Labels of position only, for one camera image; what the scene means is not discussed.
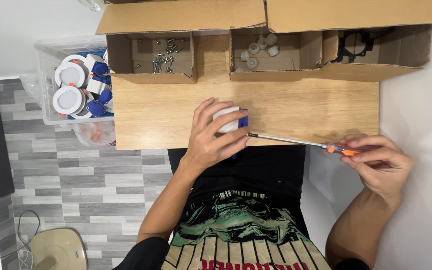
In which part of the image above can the black plastic frame part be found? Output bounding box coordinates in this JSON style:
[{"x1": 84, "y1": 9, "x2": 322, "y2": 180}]
[{"x1": 331, "y1": 29, "x2": 375, "y2": 64}]

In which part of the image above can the thin black cable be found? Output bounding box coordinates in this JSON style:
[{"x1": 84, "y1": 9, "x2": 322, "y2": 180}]
[{"x1": 0, "y1": 209, "x2": 41, "y2": 270}]

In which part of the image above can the plastic bag of orange clips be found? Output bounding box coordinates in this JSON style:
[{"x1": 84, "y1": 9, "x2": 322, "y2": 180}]
[{"x1": 72, "y1": 120, "x2": 117, "y2": 148}]

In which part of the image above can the crumpled clear plastic bag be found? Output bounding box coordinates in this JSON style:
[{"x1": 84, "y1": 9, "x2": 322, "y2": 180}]
[{"x1": 19, "y1": 73, "x2": 43, "y2": 106}]

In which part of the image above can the white driver box blue cap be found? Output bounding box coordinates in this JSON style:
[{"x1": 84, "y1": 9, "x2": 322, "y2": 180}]
[{"x1": 212, "y1": 106, "x2": 249, "y2": 134}]

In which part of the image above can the cardboard box with caps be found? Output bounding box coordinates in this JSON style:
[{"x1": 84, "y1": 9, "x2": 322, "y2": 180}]
[{"x1": 230, "y1": 25, "x2": 323, "y2": 83}]

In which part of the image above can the large cardboard box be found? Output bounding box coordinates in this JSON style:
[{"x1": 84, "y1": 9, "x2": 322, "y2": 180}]
[{"x1": 266, "y1": 0, "x2": 432, "y2": 83}]

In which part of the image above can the group of translucent plastic caps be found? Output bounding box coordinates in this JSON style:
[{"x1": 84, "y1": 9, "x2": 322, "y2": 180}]
[{"x1": 236, "y1": 33, "x2": 280, "y2": 73}]

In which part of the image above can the person's left hand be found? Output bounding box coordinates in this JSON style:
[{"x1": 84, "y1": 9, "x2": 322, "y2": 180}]
[{"x1": 181, "y1": 97, "x2": 253, "y2": 174}]

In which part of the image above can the heap of white downlights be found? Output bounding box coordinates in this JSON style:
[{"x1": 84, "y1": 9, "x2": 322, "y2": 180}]
[{"x1": 52, "y1": 52, "x2": 114, "y2": 120}]

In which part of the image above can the person's right hand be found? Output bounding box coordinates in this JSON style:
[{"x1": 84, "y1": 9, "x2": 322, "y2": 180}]
[{"x1": 338, "y1": 134, "x2": 416, "y2": 206}]

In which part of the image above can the black printed t-shirt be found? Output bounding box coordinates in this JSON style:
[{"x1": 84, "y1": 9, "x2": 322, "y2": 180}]
[{"x1": 112, "y1": 145, "x2": 371, "y2": 270}]

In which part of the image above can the clear plastic storage bin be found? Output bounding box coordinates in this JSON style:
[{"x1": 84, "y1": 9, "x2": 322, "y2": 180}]
[{"x1": 34, "y1": 35, "x2": 116, "y2": 126}]

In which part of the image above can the pile of silver screws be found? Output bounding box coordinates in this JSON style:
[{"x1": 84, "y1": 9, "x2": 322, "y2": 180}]
[{"x1": 133, "y1": 37, "x2": 191, "y2": 74}]

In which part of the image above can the clear plastic wrap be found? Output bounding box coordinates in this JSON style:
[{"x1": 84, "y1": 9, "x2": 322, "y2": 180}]
[{"x1": 76, "y1": 0, "x2": 107, "y2": 12}]

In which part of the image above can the cardboard box with screws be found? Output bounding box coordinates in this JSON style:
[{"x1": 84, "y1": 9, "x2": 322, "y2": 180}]
[{"x1": 95, "y1": 0, "x2": 268, "y2": 85}]

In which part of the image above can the beige fan base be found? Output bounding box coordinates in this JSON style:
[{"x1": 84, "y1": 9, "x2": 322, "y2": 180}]
[{"x1": 30, "y1": 227, "x2": 89, "y2": 270}]

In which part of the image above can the orange clear handle screwdriver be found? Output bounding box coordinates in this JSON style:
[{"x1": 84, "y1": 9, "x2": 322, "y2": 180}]
[{"x1": 246, "y1": 132, "x2": 364, "y2": 157}]

